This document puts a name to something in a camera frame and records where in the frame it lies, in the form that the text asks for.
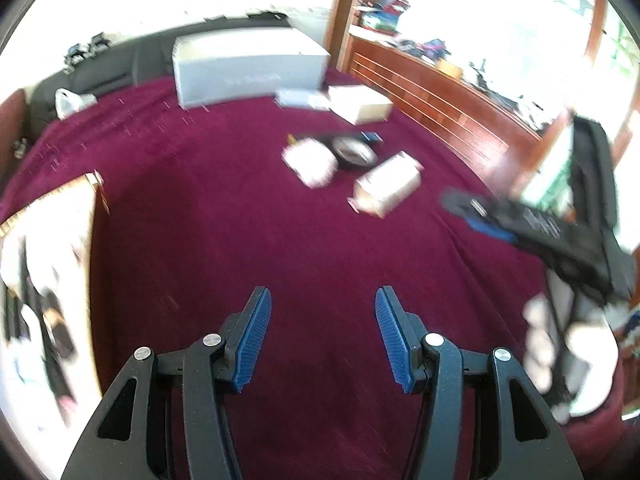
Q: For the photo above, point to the large grey box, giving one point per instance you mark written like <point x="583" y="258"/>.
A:
<point x="250" y="70"/>

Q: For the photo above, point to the dark red blanket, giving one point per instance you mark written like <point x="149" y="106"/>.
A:
<point x="250" y="220"/>

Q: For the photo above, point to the group of black clips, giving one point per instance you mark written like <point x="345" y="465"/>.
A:
<point x="85" y="50"/>

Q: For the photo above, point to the clutter on cabinet top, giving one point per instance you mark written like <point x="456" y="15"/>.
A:
<point x="435" y="50"/>

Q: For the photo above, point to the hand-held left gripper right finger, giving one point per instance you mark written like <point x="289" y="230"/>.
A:
<point x="392" y="337"/>

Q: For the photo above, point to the pink fluffy puff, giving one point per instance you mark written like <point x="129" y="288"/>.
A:
<point x="310" y="162"/>

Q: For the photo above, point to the olive-capped black marker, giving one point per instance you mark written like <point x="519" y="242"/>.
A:
<point x="330" y="136"/>

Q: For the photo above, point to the green patterned white cloth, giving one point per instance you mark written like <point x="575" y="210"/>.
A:
<point x="550" y="175"/>

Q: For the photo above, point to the person's right hand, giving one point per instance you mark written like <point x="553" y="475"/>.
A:
<point x="595" y="355"/>

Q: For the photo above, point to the small white cardboard box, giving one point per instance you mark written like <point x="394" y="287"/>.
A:
<point x="357" y="102"/>

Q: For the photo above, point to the black sofa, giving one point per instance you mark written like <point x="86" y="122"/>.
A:
<point x="115" y="70"/>

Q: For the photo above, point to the tape roll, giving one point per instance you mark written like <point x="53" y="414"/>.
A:
<point x="355" y="152"/>

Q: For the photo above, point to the brown cardboard box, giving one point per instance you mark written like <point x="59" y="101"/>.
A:
<point x="55" y="220"/>

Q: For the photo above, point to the white plastic bag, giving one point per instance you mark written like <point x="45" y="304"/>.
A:
<point x="70" y="102"/>

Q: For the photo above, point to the flat blue-grey box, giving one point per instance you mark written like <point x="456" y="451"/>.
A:
<point x="300" y="99"/>

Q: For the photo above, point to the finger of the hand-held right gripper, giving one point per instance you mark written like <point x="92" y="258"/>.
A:
<point x="480" y="210"/>

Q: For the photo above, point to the blue and white carton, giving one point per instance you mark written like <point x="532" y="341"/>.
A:
<point x="387" y="190"/>

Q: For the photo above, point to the brown wooden furniture piece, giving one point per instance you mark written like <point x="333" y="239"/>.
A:
<point x="10" y="125"/>

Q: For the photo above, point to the wooden cabinet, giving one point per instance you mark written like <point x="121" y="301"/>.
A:
<point x="440" y="105"/>

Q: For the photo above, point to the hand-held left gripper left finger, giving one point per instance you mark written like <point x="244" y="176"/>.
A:
<point x="252" y="335"/>

